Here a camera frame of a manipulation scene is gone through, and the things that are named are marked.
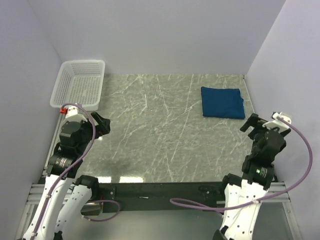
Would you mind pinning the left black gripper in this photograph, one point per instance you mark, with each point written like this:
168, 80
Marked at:
103, 126

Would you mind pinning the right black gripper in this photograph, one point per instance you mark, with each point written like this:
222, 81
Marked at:
252, 120

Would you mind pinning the blue printed t-shirt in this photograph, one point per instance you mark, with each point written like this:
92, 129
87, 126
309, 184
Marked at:
224, 103

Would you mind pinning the white perforated plastic basket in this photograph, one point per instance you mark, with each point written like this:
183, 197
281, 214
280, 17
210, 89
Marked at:
79, 81

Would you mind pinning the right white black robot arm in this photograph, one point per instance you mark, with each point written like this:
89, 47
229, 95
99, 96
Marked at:
242, 192

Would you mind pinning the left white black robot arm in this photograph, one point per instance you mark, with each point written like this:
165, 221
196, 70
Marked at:
64, 194

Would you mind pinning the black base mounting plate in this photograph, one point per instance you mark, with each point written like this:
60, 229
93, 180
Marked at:
141, 196

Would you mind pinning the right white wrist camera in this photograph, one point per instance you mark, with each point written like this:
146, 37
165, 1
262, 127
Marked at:
279, 122

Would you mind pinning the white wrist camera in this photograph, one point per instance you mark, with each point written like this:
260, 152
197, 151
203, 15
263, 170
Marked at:
279, 122
72, 114

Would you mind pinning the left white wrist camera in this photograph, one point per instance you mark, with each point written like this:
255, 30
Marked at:
72, 114

